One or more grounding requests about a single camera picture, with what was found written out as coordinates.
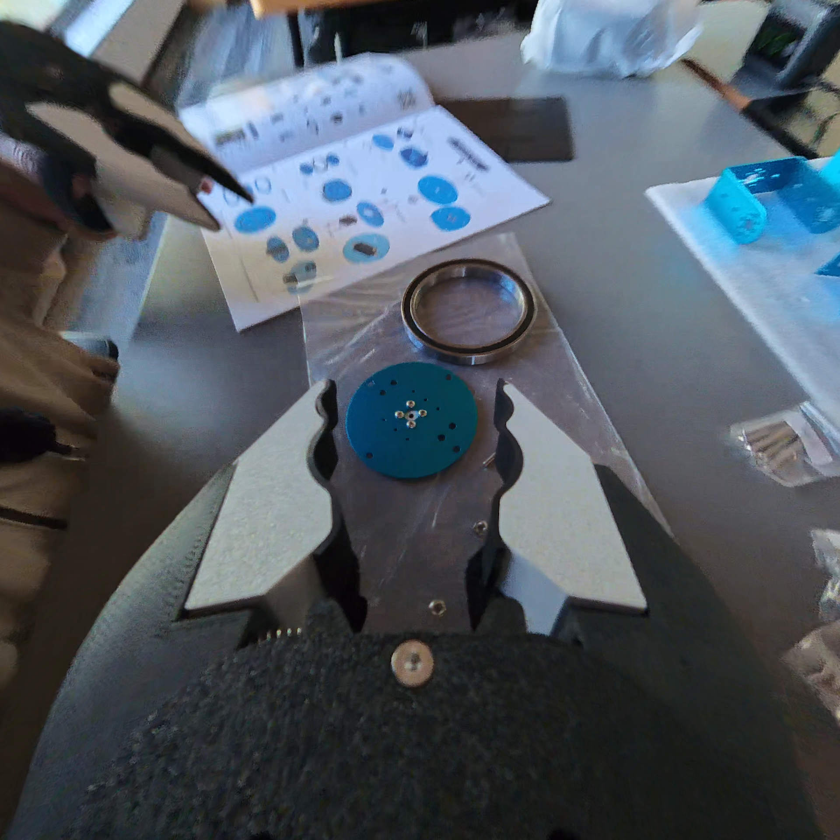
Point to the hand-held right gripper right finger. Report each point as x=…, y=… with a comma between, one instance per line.
x=564, y=525

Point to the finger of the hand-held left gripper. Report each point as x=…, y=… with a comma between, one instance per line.
x=131, y=170
x=151, y=118

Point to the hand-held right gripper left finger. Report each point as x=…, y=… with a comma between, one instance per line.
x=262, y=525

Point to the blue round metal disc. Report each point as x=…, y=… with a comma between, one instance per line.
x=394, y=446

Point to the person's left hand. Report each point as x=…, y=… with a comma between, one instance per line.
x=26, y=190

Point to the large clear plastic bag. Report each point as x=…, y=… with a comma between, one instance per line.
x=407, y=525

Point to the loose screws and nuts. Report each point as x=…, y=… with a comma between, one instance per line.
x=436, y=607

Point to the person's beige jacket torso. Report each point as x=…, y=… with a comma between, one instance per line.
x=39, y=367

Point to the assembly manual booklet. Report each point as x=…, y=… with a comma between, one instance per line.
x=367, y=164

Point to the pile of small screw bags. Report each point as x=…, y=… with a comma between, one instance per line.
x=781, y=446

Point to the white foam sheet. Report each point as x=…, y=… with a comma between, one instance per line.
x=774, y=275

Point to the group of blue metal brackets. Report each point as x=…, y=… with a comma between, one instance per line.
x=754, y=203

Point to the white plastic bag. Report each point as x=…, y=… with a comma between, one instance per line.
x=604, y=33

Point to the grey power supply unit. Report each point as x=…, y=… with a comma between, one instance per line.
x=800, y=46

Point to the black metal base plate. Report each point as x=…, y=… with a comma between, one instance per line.
x=525, y=131

